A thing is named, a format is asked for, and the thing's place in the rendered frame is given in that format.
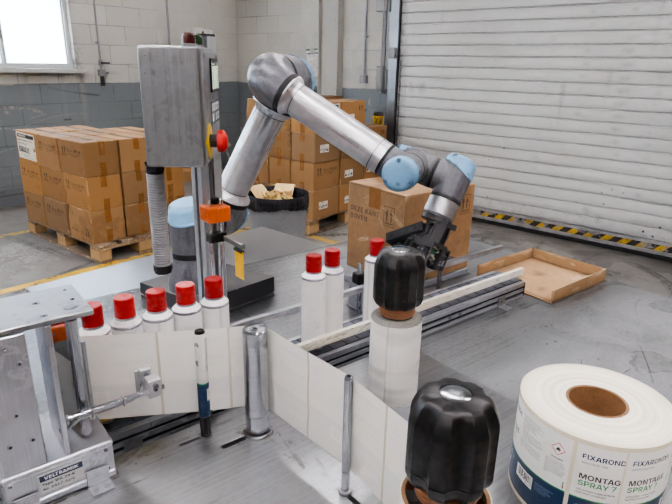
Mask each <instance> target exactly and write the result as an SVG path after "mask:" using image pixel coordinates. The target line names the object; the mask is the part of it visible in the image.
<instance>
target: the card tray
mask: <svg viewBox="0 0 672 504"><path fill-rule="evenodd" d="M520 267H522V268H524V273H523V275H521V276H518V277H516V278H519V279H522V281H524V282H525V289H524V294H526V295H529V296H532V297H534V298H537V299H540V300H543V301H545V302H548V303H551V304H552V303H554V302H557V301H559V300H561V299H564V298H566V297H568V296H571V295H573V294H575V293H577V292H580V291H582V290H584V289H587V288H589V287H591V286H594V285H596V284H598V283H600V282H603V281H605V275H606V270H607V269H605V268H602V267H598V266H595V265H592V264H588V263H585V262H581V261H578V260H574V259H571V258H567V257H564V256H560V255H557V254H554V253H550V252H547V251H543V250H540V249H536V248H533V247H532V248H529V249H526V250H523V251H520V252H517V253H513V254H510V255H507V256H504V257H501V258H497V259H494V260H491V261H488V262H485V263H481V264H478V267H477V276H479V275H482V274H485V273H488V272H491V271H495V272H497V271H499V272H501V273H505V272H508V271H511V270H514V269H517V268H520Z"/></svg>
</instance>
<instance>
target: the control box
mask: <svg viewBox="0 0 672 504"><path fill-rule="evenodd" d="M137 54H138V66H139V77H140V89H141V100H142V111H143V123H144V134H145V146H146V157H147V165H148V166H149V167H204V166H205V165H206V164H207V163H209V162H210V161H211V160H212V158H213V157H214V156H215V155H216V154H217V153H218V149H217V148H211V147H210V141H209V138H210V134H217V131H218V130H220V125H219V121H217V122H216V123H215V124H213V125H212V112H211V101H213V100H216V99H218V91H216V92H213V93H211V86H210V66H209V58H215V59H217V55H216V52H213V51H212V49H209V48H203V47H197V46H167V45H138V47H137Z"/></svg>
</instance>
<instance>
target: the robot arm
mask: <svg viewBox="0 0 672 504"><path fill-rule="evenodd" d="M247 81H248V86H249V88H250V91H251V92H252V94H253V98H254V101H255V106H254V109H253V111H252V113H251V115H250V117H249V119H248V121H247V123H246V125H245V128H244V130H243V132H242V134H241V136H240V138H239V140H238V142H237V144H236V147H235V149H234V151H233V153H232V155H231V157H230V159H229V161H228V163H227V166H226V168H225V170H224V172H223V174H222V193H223V203H224V204H226V205H228V206H230V216H231V220H230V221H226V222H224V232H226V233H227V235H230V234H232V233H235V232H236V231H238V230H239V229H240V228H241V227H242V226H243V225H244V224H245V222H246V221H247V218H248V208H247V207H248V205H249V203H250V199H249V197H248V193H249V191H250V189H251V187H252V185H253V183H254V181H255V179H256V177H257V175H258V173H259V171H260V169H261V167H262V165H263V163H264V162H265V160H266V158H267V156H268V154H269V152H270V150H271V148H272V146H273V144H274V142H275V140H276V138H277V136H278V134H279V132H280V130H281V128H282V126H283V124H284V122H285V120H287V119H291V118H294V119H296V120H297V121H299V122H300V123H302V124H303V125H304V126H306V127H307V128H309V129H310V130H312V131H313V132H315V133H316V134H318V135H319V136H321V137H322V138H324V139H325V140H326V141H328V142H329V143H331V144H332V145H334V146H335V147H337V148H338V149H340V150H341V151H343V152H344V153H346V154H347V155H349V156H350V157H351V158H353V159H354V160H356V161H357V162H359V163H360V164H362V165H363V166H365V167H366V168H368V169H369V170H371V171H372V172H374V173H375V174H377V175H378V176H380V177H381V178H382V180H383V182H384V184H385V185H386V186H387V187H388V188H389V189H391V190H393V191H397V192H400V191H406V190H409V189H411V188H413V187H414V186H415V185H416V184H417V183H418V184H420V185H423V186H425V187H428V188H431V189H432V192H431V194H430V196H429V198H428V201H427V203H426V205H425V207H424V211H425V212H423V214H422V216H421V217H422V218H423V219H424V220H426V221H427V222H426V223H424V222H422V221H420V222H417V223H414V224H411V225H408V226H406V227H403V228H400V229H397V230H394V231H391V232H388V233H386V243H388V244H390V245H391V246H394V245H403V246H409V247H414V248H416V249H417V250H418V251H419V252H421V253H422V255H423V257H424V260H425V264H426V266H427V268H429V269H432V270H438V271H441V272H442V271H443V269H444V266H445V264H446V262H447V260H448V257H449V255H450V253H451V251H449V250H448V248H447V247H445V246H444V245H445V242H446V240H447V238H448V236H449V233H450V231H454V232H455V231H456V228H457V226H456V225H453V224H452V223H451V222H453V220H454V218H455V216H456V214H457V211H458V209H459V207H460V205H461V202H462V200H463V198H464V196H465V193H466V191H467V189H468V187H469V185H470V184H471V180H472V178H473V175H474V172H475V170H476V166H475V163H474V162H473V161H472V160H470V159H469V158H467V157H465V156H463V155H460V154H459V155H458V154H456V153H451V154H449V155H448V156H447V158H445V160H444V159H441V158H438V157H435V156H433V155H430V154H428V153H425V152H423V151H420V150H418V149H415V148H414V147H412V146H406V145H403V144H400V145H398V146H397V147H396V146H395V145H393V144H392V143H390V142H389V141H387V140H386V139H384V138H383V137H381V136H380V135H378V134H377V133H376V132H374V131H373V130H371V129H370V128H368V127H367V126H365V125H364V124H362V123H361V122H359V121H358V120H356V119H355V118H353V117H352V116H350V115H349V114H347V113H346V112H344V111H343V110H341V109H340V108H338V107H337V106H335V105H334V104H332V103H331V102H329V101H328V100H326V99H325V98H323V97H322V96H320V95H319V94H317V93H316V92H314V91H313V90H314V87H315V76H314V73H313V70H312V68H311V67H310V65H309V64H308V63H307V62H306V61H305V60H303V59H302V58H299V57H298V56H295V55H291V54H287V55H286V54H279V53H274V52H268V53H264V54H261V55H259V56H258V57H256V58H255V59H254V60H253V62H252V63H251V64H250V66H249V69H248V73H247ZM168 223H169V230H170V240H171V249H172V259H173V260H172V266H173V269H172V272H171V273H170V274H169V278H168V288H169V291H171V292H172V293H175V294H176V290H175V285H176V284H177V283H178V282H182V281H191V282H193V283H194V284H195V295H199V289H198V273H197V257H196V241H195V225H194V209H193V196H188V197H183V198H180V199H177V200H175V201H173V202H172V203H171V204H170V205H169V207H168ZM445 256H446V259H445V262H444V264H443V266H441V264H442V262H443V260H444V258H445Z"/></svg>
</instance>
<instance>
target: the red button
mask: <svg viewBox="0 0 672 504"><path fill-rule="evenodd" d="M209 141H210V147H211V148H217V149H218V152H225V151H226V150H227V148H228V136H227V133H226V132H225V131H224V130H218V131H217V134H210V138H209Z"/></svg>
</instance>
